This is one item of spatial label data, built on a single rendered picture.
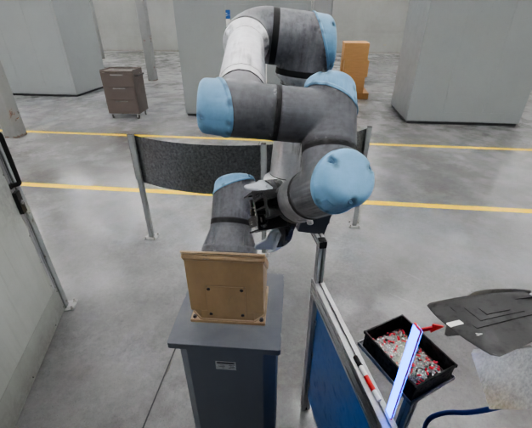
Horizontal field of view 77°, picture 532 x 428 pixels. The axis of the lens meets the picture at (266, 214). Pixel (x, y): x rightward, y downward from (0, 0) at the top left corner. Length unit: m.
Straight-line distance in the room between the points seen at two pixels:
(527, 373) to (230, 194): 0.84
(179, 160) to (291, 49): 1.96
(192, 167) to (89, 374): 1.49
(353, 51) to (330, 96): 8.36
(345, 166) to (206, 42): 6.59
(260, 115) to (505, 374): 0.88
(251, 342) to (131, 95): 6.59
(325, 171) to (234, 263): 0.51
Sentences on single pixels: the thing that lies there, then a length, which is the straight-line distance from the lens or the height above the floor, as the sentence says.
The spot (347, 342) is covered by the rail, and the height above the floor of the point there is 0.86.
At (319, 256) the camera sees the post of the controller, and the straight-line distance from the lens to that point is 1.27.
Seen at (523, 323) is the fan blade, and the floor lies 1.18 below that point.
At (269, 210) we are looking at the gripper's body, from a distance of 0.53.
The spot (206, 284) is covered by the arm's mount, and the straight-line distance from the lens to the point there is 0.93.
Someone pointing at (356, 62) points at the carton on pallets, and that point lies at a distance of 8.86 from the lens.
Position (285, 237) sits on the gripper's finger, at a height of 1.40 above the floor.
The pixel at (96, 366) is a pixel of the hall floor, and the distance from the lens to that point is 2.36.
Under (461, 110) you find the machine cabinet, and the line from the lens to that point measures 7.36.
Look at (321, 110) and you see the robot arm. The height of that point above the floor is 1.65.
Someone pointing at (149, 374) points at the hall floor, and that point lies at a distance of 2.22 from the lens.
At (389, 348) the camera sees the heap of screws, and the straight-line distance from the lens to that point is 1.22.
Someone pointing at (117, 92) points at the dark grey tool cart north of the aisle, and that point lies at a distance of 7.35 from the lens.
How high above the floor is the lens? 1.75
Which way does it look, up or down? 30 degrees down
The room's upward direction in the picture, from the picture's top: straight up
